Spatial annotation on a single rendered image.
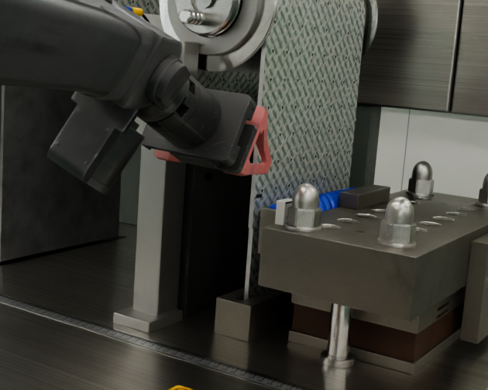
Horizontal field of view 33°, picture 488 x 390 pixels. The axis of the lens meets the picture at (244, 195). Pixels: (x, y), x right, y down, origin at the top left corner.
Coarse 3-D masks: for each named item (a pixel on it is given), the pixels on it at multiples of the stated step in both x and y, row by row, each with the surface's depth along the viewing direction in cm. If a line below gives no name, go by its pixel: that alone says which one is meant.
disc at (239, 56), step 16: (160, 0) 89; (272, 0) 81; (160, 16) 89; (272, 16) 81; (256, 32) 83; (240, 48) 84; (256, 48) 83; (208, 64) 86; (224, 64) 85; (240, 64) 84
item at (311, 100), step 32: (288, 64) 87; (320, 64) 93; (352, 64) 101; (288, 96) 88; (320, 96) 95; (352, 96) 102; (288, 128) 89; (320, 128) 96; (352, 128) 104; (256, 160) 85; (288, 160) 90; (320, 160) 97; (256, 192) 86; (288, 192) 92; (320, 192) 98; (256, 224) 87
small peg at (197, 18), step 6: (180, 12) 81; (186, 12) 81; (192, 12) 82; (198, 12) 83; (180, 18) 82; (186, 18) 81; (192, 18) 81; (198, 18) 82; (204, 18) 83; (192, 24) 83; (198, 24) 83
